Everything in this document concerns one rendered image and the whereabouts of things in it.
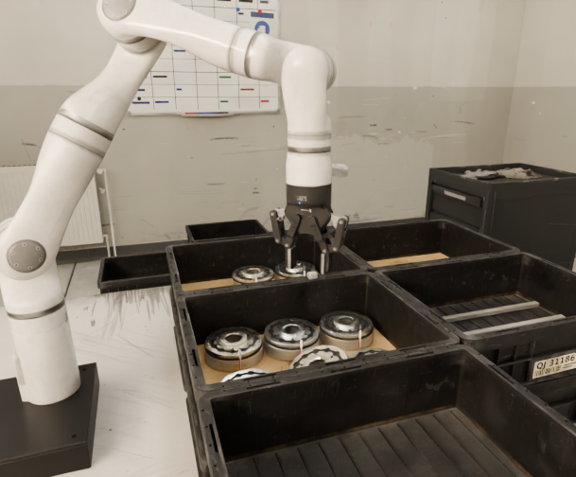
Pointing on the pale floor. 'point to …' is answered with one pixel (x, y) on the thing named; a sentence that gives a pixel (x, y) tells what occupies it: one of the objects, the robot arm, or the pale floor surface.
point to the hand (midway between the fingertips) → (307, 262)
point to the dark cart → (514, 207)
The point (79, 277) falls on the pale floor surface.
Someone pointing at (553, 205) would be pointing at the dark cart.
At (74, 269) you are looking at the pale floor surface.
